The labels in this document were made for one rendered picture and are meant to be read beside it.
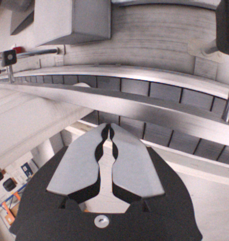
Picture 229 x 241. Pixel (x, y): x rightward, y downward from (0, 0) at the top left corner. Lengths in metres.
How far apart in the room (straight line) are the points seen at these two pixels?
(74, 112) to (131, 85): 0.08
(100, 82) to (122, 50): 0.07
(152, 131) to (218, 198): 0.27
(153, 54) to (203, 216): 0.45
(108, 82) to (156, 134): 0.10
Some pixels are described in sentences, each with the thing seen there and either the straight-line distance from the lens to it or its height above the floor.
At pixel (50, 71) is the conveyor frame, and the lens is 0.28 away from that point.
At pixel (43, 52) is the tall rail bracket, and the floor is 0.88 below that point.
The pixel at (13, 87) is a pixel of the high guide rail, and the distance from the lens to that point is 0.24.
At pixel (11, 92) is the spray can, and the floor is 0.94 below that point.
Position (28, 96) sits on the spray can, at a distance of 0.20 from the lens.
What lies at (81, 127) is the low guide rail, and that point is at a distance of 0.20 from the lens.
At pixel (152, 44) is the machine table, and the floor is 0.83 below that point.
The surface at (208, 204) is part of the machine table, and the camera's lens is 0.39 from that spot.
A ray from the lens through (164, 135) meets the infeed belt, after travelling 0.17.
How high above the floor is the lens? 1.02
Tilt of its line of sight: 49 degrees down
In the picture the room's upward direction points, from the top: 130 degrees counter-clockwise
